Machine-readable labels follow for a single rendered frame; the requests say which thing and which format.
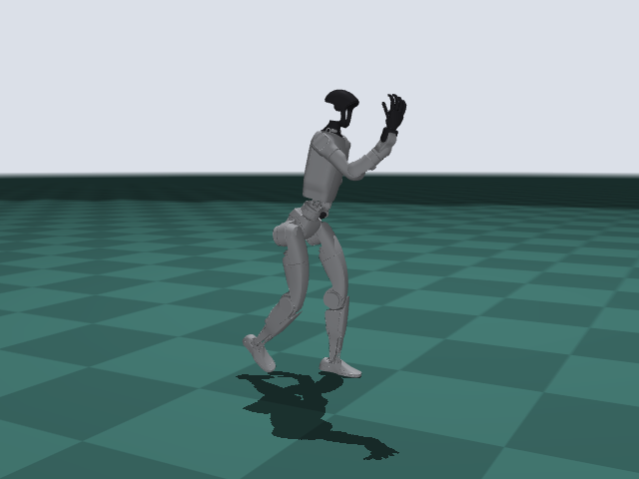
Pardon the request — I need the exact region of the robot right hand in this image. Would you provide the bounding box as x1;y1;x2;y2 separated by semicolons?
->
380;94;406;143

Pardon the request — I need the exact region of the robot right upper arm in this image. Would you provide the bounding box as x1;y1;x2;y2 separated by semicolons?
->
312;133;365;181

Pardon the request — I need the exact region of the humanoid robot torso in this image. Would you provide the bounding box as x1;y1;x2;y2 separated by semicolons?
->
286;128;349;240

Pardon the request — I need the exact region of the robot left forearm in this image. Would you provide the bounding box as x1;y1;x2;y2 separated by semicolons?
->
319;202;332;219

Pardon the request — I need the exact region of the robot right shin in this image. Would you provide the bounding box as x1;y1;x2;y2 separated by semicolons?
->
253;295;302;350

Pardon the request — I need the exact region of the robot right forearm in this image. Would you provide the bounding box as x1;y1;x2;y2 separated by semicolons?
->
347;133;396;177

